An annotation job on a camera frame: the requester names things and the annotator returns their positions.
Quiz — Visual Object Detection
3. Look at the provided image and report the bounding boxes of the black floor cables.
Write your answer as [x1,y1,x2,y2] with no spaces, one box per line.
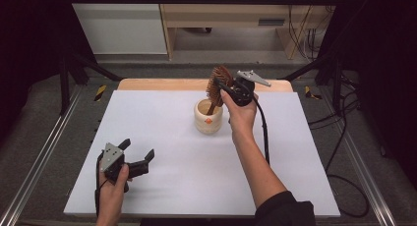
[307,72,362,175]

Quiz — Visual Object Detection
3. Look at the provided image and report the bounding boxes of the black horizontal bar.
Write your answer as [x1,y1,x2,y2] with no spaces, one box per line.
[64,0,342,6]

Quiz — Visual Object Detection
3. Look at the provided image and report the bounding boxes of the black metal stand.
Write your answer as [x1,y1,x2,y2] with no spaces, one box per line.
[58,51,124,116]
[277,53,346,116]

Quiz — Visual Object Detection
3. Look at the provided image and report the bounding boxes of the hanging wall cables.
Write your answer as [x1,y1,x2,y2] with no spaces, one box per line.
[285,0,336,62]

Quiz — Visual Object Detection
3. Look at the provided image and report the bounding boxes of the yellow black floor tape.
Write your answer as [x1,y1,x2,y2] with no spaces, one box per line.
[93,84,108,103]
[304,85,324,101]

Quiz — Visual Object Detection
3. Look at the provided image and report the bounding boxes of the person's black sleeve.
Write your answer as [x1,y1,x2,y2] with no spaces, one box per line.
[254,190,318,226]

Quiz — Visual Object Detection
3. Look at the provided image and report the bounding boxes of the light wooden table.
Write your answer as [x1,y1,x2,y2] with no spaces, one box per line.
[116,78,294,93]

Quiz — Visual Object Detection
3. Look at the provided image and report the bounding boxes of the person's left hand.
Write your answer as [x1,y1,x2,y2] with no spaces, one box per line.
[96,163,131,212]

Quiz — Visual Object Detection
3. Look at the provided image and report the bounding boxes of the white table board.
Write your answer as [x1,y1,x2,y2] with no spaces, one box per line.
[63,89,341,219]

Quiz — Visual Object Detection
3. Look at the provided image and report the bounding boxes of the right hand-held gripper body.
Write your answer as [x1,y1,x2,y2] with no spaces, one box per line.
[227,69,272,108]

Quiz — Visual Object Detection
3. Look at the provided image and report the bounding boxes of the light wooden desk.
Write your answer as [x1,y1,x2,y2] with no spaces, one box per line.
[155,0,342,61]

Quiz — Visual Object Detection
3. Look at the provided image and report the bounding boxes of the black curtain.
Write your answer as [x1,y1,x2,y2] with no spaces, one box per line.
[318,0,417,190]
[0,0,98,137]

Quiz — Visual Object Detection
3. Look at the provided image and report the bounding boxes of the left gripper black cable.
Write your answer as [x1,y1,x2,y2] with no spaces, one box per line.
[93,152,106,218]

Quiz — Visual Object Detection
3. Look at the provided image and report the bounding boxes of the cream ceramic cup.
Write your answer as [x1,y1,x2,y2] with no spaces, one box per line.
[193,97,224,136]

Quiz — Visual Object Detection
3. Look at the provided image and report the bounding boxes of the person's right hand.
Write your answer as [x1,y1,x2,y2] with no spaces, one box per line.
[219,88,261,145]

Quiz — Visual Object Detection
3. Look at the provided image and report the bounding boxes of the white cabinet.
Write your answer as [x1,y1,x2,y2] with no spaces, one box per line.
[66,0,168,56]

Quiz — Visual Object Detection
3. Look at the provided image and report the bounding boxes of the brown wooden hairbrush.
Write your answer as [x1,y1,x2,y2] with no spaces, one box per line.
[205,65,235,117]

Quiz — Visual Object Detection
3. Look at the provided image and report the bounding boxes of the aluminium floor rail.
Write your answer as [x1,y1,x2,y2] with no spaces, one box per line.
[0,84,84,226]
[318,87,398,226]

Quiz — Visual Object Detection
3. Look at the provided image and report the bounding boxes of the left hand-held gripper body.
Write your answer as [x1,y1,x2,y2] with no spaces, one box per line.
[97,141,150,194]

